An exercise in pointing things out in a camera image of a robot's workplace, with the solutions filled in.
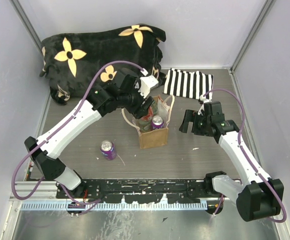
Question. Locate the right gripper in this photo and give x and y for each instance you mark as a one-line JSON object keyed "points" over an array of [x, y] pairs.
{"points": [[191, 116]]}

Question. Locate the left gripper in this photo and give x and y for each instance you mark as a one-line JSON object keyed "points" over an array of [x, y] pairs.
{"points": [[140, 111]]}

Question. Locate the red soda can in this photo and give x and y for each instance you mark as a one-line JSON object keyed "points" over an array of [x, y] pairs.
{"points": [[147, 118]]}

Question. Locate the purple soda can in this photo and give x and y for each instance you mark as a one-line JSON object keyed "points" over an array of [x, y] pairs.
{"points": [[157, 122], [108, 150]]}

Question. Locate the cat print canvas bag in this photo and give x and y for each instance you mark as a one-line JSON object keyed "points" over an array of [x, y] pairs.
{"points": [[158, 137]]}

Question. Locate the purple soda can front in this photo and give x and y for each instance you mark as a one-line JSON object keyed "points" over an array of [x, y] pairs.
{"points": [[108, 150]]}

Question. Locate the clear bottle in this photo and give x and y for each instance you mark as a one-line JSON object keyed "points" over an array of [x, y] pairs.
{"points": [[145, 126], [154, 107]]}

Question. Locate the clear bottle front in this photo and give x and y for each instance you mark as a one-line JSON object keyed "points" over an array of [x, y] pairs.
{"points": [[145, 126]]}

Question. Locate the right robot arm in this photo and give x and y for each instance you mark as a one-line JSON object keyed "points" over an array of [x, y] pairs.
{"points": [[257, 195]]}

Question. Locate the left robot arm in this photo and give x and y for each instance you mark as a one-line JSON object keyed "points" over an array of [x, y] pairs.
{"points": [[126, 91]]}

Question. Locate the black white striped cloth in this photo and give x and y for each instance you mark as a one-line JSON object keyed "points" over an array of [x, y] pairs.
{"points": [[191, 85]]}

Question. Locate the black floral plush blanket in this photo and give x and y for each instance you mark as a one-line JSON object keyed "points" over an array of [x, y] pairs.
{"points": [[71, 60]]}

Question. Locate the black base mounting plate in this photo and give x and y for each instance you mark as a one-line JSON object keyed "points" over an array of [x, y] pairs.
{"points": [[144, 191]]}

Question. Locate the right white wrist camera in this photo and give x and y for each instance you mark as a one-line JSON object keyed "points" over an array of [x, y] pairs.
{"points": [[202, 102]]}

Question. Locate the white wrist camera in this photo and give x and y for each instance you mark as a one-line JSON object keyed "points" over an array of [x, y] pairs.
{"points": [[202, 102], [146, 84]]}

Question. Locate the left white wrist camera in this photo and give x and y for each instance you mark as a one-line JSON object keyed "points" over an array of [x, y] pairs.
{"points": [[146, 84]]}

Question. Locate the aluminium rail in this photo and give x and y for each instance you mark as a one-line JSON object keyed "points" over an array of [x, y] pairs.
{"points": [[144, 190]]}

